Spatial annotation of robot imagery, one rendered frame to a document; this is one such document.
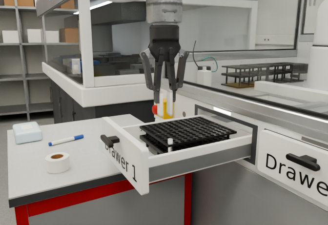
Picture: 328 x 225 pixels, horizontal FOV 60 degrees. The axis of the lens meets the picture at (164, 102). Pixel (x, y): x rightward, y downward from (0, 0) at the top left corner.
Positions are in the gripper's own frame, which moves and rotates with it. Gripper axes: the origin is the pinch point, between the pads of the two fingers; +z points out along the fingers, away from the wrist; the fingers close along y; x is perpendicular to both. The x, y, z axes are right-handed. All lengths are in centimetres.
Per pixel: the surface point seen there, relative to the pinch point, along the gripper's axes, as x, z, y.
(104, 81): 81, 6, -7
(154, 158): -13.1, 9.5, -6.9
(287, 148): -20.8, 7.9, 23.0
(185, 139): -5.8, 8.7, 3.6
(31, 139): 45, 21, -40
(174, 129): 3.3, 9.0, 4.1
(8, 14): 409, -48, -104
